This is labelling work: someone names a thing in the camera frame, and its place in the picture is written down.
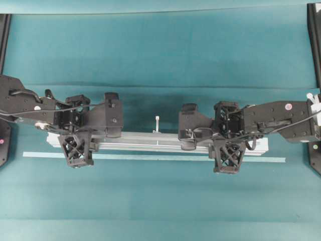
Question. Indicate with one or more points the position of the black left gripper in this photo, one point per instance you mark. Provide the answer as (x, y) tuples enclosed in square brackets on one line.
[(75, 115)]

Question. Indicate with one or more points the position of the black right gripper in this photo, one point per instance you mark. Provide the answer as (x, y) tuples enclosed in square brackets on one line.
[(228, 122)]

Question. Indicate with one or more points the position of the large silver aluminium rail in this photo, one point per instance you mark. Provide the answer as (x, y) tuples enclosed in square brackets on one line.
[(157, 142)]

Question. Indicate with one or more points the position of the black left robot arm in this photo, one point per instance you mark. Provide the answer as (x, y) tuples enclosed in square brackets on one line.
[(19, 104)]

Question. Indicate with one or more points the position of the light blue tape strip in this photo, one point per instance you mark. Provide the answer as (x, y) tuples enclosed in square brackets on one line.
[(254, 159)]

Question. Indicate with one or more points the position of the teal cloth mat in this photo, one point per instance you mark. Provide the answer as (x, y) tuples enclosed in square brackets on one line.
[(157, 62)]

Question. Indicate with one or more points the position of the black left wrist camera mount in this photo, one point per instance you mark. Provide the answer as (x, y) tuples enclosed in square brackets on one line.
[(76, 149)]

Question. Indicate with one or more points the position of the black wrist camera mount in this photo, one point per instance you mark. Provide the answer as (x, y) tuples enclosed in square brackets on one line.
[(228, 156), (76, 149)]

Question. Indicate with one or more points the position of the white cable tie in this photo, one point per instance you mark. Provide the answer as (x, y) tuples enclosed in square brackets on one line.
[(156, 130)]

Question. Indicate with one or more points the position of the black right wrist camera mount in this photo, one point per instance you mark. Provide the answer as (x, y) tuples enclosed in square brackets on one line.
[(228, 156)]

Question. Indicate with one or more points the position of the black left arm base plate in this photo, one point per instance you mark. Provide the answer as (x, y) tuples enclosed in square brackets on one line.
[(5, 138)]

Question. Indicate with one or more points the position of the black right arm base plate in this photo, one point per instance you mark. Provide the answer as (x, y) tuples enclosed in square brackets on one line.
[(314, 151)]

